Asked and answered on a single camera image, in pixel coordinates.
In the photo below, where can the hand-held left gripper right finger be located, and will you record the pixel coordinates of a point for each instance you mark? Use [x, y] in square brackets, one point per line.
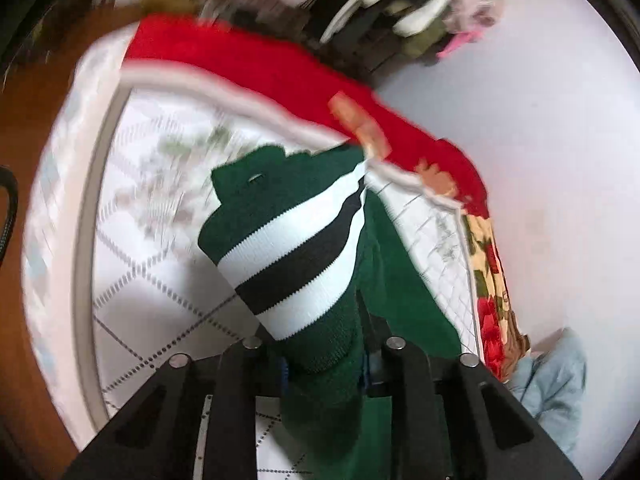
[402, 375]

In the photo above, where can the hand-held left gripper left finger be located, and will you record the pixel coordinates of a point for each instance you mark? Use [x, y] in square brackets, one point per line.
[240, 382]

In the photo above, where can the green and cream varsity jacket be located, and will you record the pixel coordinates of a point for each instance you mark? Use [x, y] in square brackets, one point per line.
[300, 240]

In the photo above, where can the row of hanging clothes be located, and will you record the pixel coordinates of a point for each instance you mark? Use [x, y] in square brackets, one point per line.
[390, 5]

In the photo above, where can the white diamond-pattern sheet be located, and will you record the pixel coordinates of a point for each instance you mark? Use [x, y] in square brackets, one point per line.
[150, 270]

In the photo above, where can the light blue quilt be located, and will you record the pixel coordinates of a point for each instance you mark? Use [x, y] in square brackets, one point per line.
[555, 385]

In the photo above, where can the red floral blanket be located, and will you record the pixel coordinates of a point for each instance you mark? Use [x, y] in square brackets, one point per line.
[280, 75]

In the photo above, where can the pink clothing pile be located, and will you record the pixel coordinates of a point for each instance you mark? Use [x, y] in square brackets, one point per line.
[472, 15]

